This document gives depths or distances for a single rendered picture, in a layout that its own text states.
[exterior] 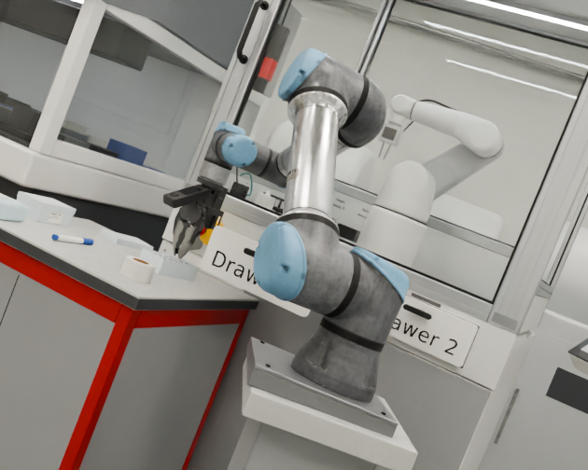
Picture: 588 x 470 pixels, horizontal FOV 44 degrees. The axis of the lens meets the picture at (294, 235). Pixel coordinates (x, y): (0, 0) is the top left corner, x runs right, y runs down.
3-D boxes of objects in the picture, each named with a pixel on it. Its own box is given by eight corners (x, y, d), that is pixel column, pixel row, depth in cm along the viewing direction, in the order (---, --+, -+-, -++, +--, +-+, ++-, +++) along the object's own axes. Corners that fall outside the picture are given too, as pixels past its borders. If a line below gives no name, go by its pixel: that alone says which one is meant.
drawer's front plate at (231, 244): (304, 317, 160) (323, 271, 160) (198, 268, 171) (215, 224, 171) (307, 317, 162) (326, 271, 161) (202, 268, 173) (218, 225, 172)
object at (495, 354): (494, 390, 176) (517, 335, 175) (161, 237, 214) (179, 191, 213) (523, 363, 264) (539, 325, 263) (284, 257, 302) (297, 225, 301)
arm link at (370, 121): (416, 91, 149) (296, 163, 190) (373, 67, 144) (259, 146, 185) (407, 140, 144) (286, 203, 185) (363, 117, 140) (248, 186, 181)
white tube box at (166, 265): (158, 274, 176) (163, 259, 176) (137, 262, 181) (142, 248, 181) (193, 281, 186) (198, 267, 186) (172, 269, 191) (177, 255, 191)
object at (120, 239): (116, 243, 197) (118, 238, 197) (99, 233, 202) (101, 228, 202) (151, 252, 206) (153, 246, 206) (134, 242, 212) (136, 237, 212)
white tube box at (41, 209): (35, 221, 182) (43, 202, 182) (11, 209, 185) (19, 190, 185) (69, 227, 194) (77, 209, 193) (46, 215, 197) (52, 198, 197)
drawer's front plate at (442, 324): (460, 368, 178) (478, 326, 177) (355, 320, 188) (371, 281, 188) (462, 367, 179) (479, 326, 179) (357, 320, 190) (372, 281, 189)
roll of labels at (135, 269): (137, 283, 156) (144, 266, 156) (113, 270, 159) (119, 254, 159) (155, 284, 163) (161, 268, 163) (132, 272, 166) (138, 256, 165)
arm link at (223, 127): (224, 119, 180) (215, 118, 188) (207, 161, 181) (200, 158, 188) (252, 131, 183) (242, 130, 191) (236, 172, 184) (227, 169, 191)
